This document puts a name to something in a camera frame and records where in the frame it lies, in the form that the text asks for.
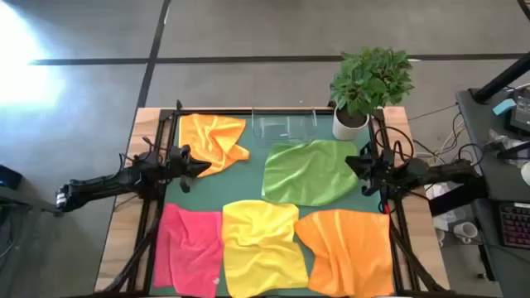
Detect yellow microfiber towel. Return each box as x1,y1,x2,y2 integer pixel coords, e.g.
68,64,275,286
221,199,310,298

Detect grey side desk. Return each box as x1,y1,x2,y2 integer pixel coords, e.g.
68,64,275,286
455,86,530,298

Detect green microfiber towel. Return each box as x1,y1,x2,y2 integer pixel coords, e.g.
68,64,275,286
260,139,359,208

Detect black desk device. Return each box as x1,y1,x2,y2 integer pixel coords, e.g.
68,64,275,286
508,87,530,134

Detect black flat bar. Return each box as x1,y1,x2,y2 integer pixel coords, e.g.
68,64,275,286
428,176,490,217

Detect green table mat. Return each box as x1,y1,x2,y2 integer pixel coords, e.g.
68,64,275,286
149,113,398,297

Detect blue sticky pad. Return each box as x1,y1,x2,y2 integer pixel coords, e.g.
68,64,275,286
491,98,518,117

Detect white plant pot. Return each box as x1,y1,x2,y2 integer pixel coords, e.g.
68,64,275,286
331,106,371,142

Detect orange microfiber towel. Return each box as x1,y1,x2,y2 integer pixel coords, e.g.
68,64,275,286
293,209,396,298
177,113,251,179

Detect green leafy plant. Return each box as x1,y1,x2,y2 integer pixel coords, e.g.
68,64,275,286
329,46,416,118

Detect white crumpled bag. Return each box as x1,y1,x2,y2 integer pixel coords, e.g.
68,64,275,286
424,181,469,233

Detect black keyboard coloured keys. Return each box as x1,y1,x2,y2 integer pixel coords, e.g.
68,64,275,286
498,201,530,250

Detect white floor cable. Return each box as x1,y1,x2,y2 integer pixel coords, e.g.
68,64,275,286
436,123,468,156

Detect black round pole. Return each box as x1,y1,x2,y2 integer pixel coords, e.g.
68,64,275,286
471,51,530,105

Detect white mug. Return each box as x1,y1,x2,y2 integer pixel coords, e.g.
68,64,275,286
452,221,479,245

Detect clear plastic bin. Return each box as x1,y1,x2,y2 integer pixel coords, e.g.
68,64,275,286
250,108,319,148

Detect clear plastic bag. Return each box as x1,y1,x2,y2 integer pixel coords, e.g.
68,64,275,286
479,128,530,169

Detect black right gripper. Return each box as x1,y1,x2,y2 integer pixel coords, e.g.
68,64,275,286
344,142,397,196

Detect dark blue box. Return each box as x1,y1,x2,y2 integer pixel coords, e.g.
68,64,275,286
0,164,24,190

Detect black aluminium table frame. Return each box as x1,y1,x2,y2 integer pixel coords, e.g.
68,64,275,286
93,99,456,298

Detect pink microfiber towel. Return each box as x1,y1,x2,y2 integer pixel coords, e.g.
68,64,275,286
152,202,224,298

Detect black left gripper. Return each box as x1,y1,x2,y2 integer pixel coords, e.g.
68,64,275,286
165,143,213,195

